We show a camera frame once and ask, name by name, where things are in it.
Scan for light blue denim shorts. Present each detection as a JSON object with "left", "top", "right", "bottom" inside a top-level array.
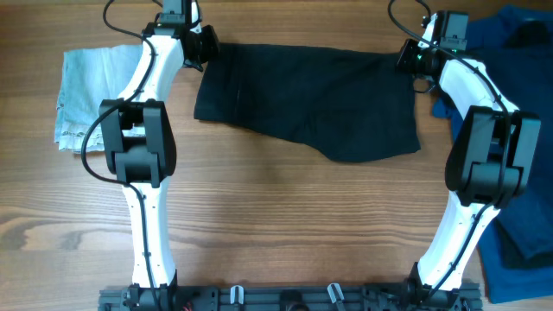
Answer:
[{"left": 54, "top": 45, "right": 143, "bottom": 153}]

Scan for dark navy garment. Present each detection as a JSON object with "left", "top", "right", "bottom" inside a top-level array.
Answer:
[{"left": 466, "top": 21, "right": 553, "bottom": 269}]

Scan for black shorts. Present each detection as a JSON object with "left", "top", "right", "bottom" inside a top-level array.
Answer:
[{"left": 194, "top": 43, "right": 421, "bottom": 162}]

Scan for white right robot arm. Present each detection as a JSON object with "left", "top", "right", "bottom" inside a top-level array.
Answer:
[{"left": 397, "top": 39, "right": 541, "bottom": 296}]

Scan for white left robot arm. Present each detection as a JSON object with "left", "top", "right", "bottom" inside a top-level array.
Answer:
[{"left": 99, "top": 22, "right": 219, "bottom": 289}]

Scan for blue polo shirt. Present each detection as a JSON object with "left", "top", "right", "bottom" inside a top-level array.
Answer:
[{"left": 431, "top": 3, "right": 553, "bottom": 305}]

